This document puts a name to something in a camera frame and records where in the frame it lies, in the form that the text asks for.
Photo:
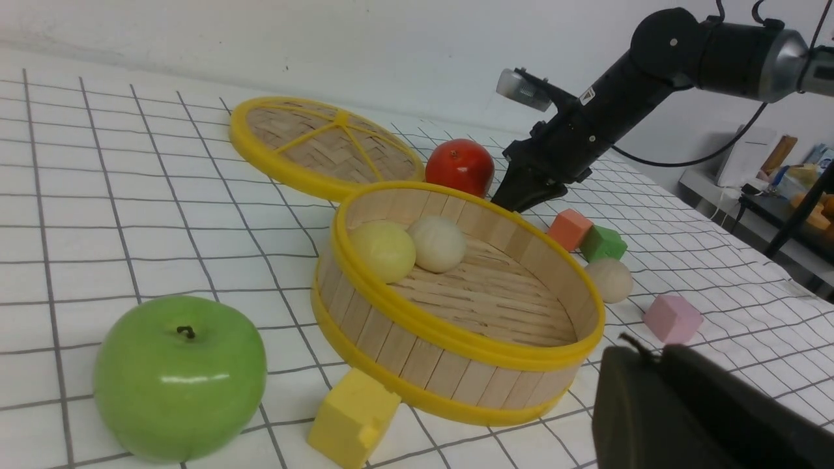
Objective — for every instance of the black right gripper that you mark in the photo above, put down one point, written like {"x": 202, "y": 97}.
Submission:
{"x": 561, "y": 150}

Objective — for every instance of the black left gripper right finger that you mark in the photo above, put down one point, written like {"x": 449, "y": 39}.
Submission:
{"x": 752, "y": 428}

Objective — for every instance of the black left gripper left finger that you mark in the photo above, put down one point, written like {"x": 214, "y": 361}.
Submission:
{"x": 638, "y": 422}

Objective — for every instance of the beige bun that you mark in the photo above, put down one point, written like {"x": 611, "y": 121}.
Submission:
{"x": 440, "y": 245}
{"x": 612, "y": 279}

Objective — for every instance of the yellow bun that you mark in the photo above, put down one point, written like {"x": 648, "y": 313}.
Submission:
{"x": 385, "y": 248}

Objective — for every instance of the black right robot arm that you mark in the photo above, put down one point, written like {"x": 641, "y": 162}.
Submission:
{"x": 671, "y": 51}

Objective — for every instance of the bamboo steamer tray yellow rim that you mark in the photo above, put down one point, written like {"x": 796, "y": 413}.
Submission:
{"x": 496, "y": 341}

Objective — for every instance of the woven bamboo steamer lid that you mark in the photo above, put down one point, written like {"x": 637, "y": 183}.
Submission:
{"x": 317, "y": 148}

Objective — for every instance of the orange foam cube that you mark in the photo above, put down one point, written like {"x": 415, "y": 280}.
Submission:
{"x": 569, "y": 228}

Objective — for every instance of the red tomato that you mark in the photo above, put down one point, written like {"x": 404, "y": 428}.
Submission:
{"x": 463, "y": 165}

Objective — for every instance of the green foam cube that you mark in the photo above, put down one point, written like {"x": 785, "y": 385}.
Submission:
{"x": 600, "y": 242}

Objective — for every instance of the pink foam cube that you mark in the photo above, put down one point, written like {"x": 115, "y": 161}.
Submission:
{"x": 672, "y": 319}

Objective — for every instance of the cluttered side table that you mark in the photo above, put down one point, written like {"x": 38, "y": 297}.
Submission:
{"x": 756, "y": 211}

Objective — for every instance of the yellow foam cube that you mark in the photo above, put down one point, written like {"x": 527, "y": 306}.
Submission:
{"x": 352, "y": 419}

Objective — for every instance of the green apple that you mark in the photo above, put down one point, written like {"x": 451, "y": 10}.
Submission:
{"x": 177, "y": 377}

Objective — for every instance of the white grid tablecloth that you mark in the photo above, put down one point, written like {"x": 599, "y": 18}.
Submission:
{"x": 119, "y": 188}

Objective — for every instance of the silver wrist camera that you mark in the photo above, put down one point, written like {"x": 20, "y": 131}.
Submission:
{"x": 513, "y": 86}

